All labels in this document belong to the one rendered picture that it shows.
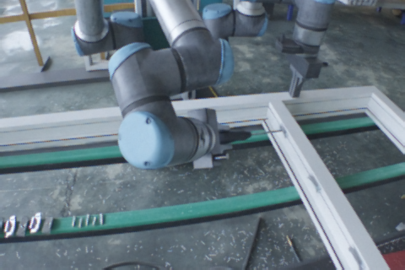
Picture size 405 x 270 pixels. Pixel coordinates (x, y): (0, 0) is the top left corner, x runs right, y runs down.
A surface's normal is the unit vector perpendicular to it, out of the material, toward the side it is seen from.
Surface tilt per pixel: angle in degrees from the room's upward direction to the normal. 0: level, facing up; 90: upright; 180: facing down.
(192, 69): 67
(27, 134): 90
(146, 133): 59
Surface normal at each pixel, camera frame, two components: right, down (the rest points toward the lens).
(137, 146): -0.43, 0.04
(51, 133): 0.19, 0.62
